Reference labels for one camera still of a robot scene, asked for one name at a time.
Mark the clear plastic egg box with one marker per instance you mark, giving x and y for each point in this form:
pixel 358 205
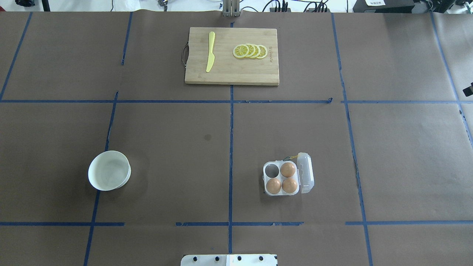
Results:
pixel 304 173

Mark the brown egg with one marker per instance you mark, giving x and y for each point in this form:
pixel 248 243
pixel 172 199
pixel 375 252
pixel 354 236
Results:
pixel 290 185
pixel 273 186
pixel 288 169

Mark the black computer box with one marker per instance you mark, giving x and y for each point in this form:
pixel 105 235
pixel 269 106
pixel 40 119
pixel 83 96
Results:
pixel 383 6

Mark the wooden cutting board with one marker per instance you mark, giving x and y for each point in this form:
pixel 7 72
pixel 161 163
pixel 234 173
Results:
pixel 228 70

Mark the yellow plastic knife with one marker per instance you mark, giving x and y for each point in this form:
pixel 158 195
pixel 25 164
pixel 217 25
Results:
pixel 211 56

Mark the yellow lemon slice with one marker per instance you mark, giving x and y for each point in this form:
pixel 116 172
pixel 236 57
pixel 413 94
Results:
pixel 251 50
pixel 263 51
pixel 241 51
pixel 256 51

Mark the white round bowl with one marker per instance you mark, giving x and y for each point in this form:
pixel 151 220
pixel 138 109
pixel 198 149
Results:
pixel 109 170

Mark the aluminium frame post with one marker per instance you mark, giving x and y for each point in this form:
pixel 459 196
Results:
pixel 231 8

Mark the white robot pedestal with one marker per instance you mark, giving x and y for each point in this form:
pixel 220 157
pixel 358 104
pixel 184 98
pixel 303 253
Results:
pixel 230 260

